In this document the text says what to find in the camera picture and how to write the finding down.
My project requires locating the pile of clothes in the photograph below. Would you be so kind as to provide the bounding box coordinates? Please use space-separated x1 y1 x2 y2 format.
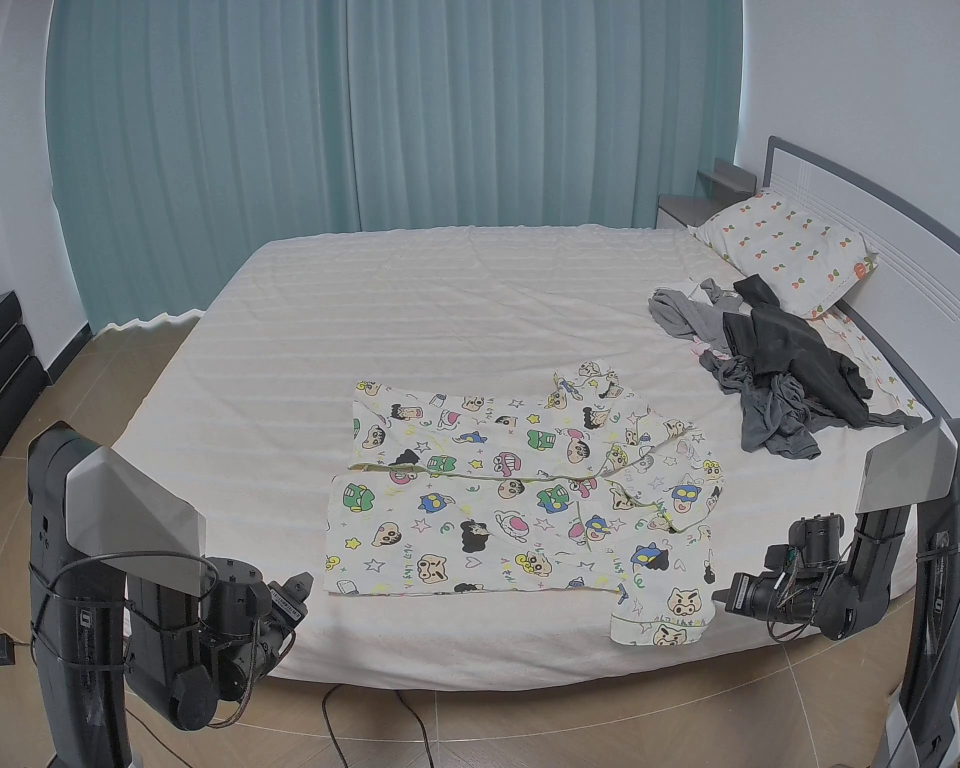
648 273 924 460

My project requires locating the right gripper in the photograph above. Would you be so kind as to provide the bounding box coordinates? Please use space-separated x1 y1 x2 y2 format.
711 571 785 622

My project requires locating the white printed pyjama top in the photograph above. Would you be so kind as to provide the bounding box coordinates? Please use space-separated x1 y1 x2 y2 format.
322 358 727 650

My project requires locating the bed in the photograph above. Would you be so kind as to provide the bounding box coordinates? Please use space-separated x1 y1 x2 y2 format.
112 136 960 695

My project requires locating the white printed pillow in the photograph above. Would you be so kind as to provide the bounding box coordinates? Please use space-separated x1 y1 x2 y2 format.
688 189 880 321

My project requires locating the black cable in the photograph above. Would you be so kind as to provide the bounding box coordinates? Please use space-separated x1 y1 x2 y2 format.
208 630 295 730
766 611 822 643
321 681 438 768

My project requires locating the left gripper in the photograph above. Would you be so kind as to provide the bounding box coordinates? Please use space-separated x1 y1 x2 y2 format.
253 571 315 665

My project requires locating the blue-green curtain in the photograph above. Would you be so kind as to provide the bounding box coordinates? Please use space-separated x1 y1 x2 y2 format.
46 0 744 335

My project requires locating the grey bedside table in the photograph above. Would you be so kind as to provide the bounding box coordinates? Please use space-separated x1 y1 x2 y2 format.
656 157 759 230

